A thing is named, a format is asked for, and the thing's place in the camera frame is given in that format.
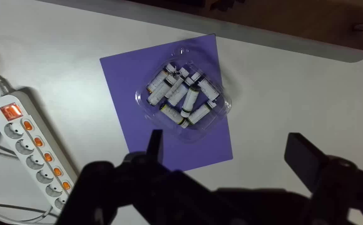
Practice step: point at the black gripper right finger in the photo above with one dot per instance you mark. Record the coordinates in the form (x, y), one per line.
(304, 157)

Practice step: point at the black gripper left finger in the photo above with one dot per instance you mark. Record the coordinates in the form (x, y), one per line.
(155, 144)

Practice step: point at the white battery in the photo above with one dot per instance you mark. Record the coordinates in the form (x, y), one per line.
(170, 67)
(189, 101)
(178, 95)
(199, 114)
(160, 92)
(156, 81)
(208, 89)
(195, 76)
(183, 71)
(174, 87)
(171, 114)

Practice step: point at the clear plastic container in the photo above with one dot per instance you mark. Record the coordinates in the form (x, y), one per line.
(185, 94)

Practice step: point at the white power strip orange switches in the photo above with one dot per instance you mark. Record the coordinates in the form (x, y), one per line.
(33, 154)

